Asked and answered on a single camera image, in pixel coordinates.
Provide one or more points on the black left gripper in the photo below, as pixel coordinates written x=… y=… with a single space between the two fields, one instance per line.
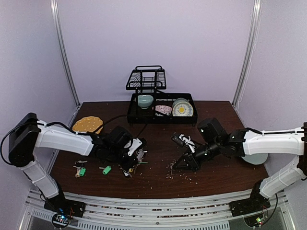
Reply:
x=133 y=160

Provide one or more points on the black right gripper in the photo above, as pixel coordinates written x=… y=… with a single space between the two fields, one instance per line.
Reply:
x=192 y=161

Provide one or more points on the large keyring with red handle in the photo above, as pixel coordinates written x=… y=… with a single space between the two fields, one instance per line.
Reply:
x=141 y=156

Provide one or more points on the green tagged single key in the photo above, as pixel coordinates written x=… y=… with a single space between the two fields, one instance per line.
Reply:
x=106 y=170

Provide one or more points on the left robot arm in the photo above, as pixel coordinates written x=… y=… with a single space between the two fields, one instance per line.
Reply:
x=118 y=146

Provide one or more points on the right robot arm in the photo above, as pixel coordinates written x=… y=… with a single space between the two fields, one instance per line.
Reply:
x=248 y=142

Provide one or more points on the green tagged key bunch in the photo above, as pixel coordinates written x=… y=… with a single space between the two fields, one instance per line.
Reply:
x=80 y=168

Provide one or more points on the yellow daisy plate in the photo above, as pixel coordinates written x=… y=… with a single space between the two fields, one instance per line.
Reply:
x=183 y=109

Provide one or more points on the pink patterned bowl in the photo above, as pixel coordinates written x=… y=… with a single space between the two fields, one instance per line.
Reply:
x=163 y=110

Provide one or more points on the pale green plate behind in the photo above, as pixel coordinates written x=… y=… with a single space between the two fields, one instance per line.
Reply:
x=178 y=100

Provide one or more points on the celadon green bowl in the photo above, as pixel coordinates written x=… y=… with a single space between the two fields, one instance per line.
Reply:
x=145 y=101

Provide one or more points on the light green flower plate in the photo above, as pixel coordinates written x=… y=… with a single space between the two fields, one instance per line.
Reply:
x=256 y=159

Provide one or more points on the left base circuit board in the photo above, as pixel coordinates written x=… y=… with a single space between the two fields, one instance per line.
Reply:
x=60 y=220

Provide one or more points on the base circuit board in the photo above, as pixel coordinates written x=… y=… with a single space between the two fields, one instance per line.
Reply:
x=60 y=220
x=256 y=220

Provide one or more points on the right base circuit board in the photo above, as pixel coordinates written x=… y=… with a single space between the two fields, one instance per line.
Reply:
x=256 y=220

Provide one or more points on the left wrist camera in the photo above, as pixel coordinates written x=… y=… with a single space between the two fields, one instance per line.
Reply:
x=134 y=144

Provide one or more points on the aluminium front rail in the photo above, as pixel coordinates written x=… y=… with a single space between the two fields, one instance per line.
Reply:
x=192 y=213

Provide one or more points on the black wire dish rack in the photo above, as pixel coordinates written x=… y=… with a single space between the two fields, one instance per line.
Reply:
x=151 y=80

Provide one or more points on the right aluminium frame post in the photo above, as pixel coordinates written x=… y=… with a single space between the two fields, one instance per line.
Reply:
x=252 y=37

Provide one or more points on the aluminium frame post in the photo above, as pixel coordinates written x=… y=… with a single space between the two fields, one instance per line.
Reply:
x=252 y=37
x=63 y=53

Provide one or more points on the left aluminium frame post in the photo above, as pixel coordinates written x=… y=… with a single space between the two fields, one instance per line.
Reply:
x=63 y=53

